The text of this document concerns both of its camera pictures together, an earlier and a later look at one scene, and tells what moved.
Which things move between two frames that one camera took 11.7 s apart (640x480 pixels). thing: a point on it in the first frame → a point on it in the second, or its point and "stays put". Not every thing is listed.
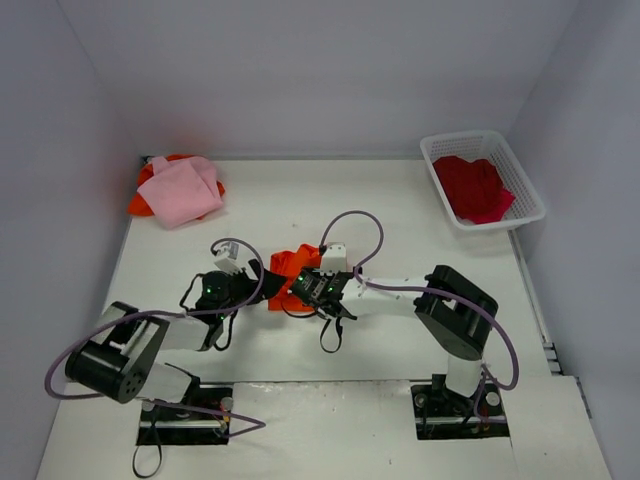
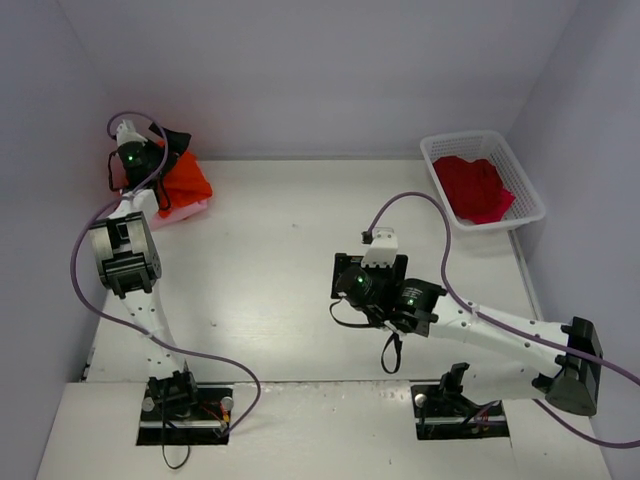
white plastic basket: [480, 180] stays put
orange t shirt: [289, 264] → [185, 182]
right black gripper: [301, 282] → [341, 262]
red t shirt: [473, 188] stays put
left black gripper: [251, 280] → [163, 141]
